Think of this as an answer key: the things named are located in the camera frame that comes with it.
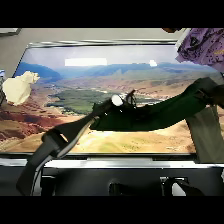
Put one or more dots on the dark green garment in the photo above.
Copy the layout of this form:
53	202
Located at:
160	115

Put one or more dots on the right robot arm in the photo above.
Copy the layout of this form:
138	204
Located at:
190	190

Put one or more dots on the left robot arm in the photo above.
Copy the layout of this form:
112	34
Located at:
53	143

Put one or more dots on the cream garment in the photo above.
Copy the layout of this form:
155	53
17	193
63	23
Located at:
18	89

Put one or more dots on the purple garment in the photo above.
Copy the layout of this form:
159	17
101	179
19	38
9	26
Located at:
206	46

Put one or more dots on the silver frame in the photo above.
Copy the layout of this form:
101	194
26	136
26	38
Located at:
116	164

